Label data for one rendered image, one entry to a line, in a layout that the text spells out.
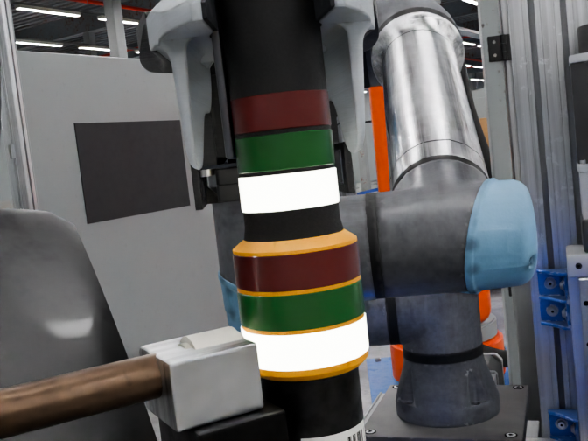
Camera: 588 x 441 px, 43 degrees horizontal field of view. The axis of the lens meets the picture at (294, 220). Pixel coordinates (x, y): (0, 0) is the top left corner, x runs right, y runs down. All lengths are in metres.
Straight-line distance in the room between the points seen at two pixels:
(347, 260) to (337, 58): 0.08
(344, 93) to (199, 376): 0.12
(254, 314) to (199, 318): 4.70
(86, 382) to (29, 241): 0.16
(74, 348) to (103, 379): 0.10
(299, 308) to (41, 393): 0.08
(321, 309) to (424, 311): 0.82
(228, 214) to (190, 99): 0.25
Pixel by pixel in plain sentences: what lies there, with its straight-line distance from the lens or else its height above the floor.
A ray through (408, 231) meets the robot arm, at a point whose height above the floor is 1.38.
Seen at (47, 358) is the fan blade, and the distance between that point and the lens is 0.32.
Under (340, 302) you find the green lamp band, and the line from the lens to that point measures 0.24.
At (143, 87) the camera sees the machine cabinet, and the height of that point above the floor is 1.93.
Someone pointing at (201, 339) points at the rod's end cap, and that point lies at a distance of 0.24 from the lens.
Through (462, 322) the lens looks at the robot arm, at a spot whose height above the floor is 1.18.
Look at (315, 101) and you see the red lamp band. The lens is 0.25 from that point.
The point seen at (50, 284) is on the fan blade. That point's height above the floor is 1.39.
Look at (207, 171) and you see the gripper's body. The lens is 0.33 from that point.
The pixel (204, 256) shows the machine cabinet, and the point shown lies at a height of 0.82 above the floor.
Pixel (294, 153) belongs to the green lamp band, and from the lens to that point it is 0.24.
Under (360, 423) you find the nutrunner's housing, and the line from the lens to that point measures 0.27.
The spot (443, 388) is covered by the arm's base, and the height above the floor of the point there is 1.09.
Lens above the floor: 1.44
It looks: 5 degrees down
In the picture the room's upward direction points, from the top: 6 degrees counter-clockwise
